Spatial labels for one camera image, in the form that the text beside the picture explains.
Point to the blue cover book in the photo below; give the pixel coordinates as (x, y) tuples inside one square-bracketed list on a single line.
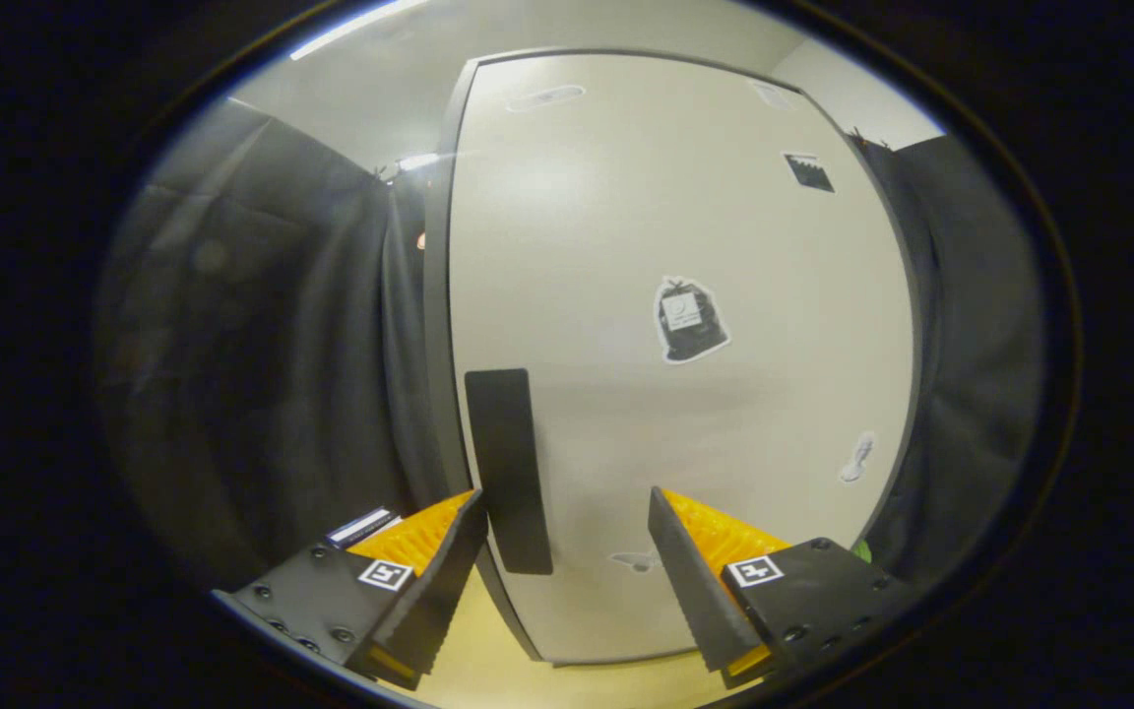
[(362, 527)]

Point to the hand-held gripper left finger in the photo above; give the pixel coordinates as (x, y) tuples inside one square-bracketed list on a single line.
[(434, 601)]

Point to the white shoe cabinet door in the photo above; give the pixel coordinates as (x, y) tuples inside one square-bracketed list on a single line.
[(685, 217)]

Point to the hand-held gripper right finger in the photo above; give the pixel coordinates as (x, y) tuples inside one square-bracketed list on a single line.
[(695, 591)]

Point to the green and white object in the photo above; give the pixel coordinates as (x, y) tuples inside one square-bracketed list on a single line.
[(862, 550)]

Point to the black backdrop cloth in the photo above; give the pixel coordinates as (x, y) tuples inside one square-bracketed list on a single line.
[(980, 345), (262, 345)]

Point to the grey shoe cabinet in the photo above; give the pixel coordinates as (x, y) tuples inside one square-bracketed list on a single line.
[(437, 295)]

